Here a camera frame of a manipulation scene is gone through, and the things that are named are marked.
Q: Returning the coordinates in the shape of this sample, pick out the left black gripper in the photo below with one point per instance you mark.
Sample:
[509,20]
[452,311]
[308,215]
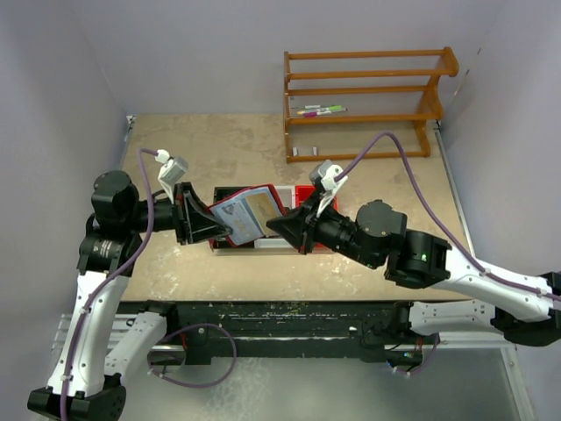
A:
[189,217]

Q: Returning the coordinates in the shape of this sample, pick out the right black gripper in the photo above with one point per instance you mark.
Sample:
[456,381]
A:
[300,226]

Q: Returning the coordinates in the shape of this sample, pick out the red plastic bin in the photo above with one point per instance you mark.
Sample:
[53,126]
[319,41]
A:
[302,193]

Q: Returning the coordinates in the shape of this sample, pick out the silver credit card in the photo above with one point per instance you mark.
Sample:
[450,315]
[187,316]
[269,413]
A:
[235,213]

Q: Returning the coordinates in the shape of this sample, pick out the red leather card holder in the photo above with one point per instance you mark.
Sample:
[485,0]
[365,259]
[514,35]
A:
[247,191]

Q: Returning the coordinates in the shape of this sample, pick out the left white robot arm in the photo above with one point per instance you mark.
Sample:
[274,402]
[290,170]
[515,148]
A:
[89,381]

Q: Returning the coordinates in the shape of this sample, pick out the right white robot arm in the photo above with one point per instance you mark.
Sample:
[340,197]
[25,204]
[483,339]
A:
[520,308]

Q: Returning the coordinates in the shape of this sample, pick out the white plastic bin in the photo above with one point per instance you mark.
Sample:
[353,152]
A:
[287,197]

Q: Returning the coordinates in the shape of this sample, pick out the black plastic bin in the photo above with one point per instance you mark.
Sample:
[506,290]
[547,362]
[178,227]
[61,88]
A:
[221,193]

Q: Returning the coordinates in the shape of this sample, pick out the purple marker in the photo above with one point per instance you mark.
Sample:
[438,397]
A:
[323,111]

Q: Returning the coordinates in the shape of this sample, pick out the green marker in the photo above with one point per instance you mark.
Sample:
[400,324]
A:
[320,106]

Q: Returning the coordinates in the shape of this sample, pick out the wooden rack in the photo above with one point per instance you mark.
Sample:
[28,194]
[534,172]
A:
[376,87]

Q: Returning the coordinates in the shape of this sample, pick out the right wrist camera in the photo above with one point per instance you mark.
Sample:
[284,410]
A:
[328,178]

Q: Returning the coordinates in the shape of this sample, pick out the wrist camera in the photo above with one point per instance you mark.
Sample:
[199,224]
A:
[171,171]
[328,178]

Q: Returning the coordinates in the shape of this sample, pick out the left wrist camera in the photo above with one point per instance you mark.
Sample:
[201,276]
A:
[171,171]

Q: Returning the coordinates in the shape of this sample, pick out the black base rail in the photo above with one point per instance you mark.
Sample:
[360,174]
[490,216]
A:
[368,331]

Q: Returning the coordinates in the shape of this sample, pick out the aluminium frame rail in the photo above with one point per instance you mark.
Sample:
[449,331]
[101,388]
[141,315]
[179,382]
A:
[448,340]

